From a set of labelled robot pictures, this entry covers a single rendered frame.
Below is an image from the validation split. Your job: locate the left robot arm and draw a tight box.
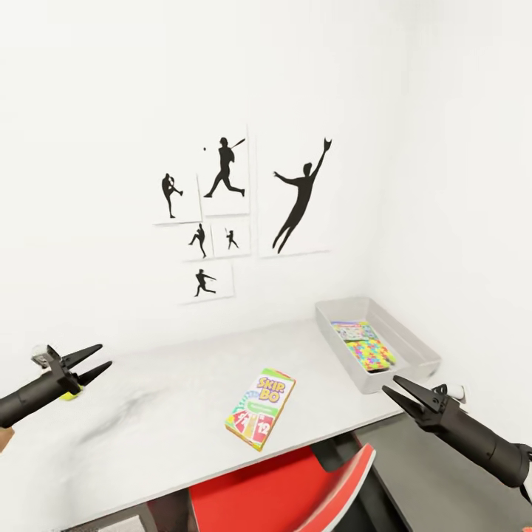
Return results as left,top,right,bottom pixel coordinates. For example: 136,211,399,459
0,344,113,429

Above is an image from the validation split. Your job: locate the board game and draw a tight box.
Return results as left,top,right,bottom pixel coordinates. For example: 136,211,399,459
225,367,296,451
330,322,379,344

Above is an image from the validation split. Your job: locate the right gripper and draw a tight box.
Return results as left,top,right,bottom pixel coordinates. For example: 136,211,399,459
381,375,499,467

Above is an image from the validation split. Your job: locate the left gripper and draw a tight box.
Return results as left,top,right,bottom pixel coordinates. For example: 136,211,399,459
17,344,113,412

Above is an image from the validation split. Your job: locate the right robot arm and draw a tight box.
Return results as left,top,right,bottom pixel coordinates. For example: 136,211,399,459
381,375,532,505

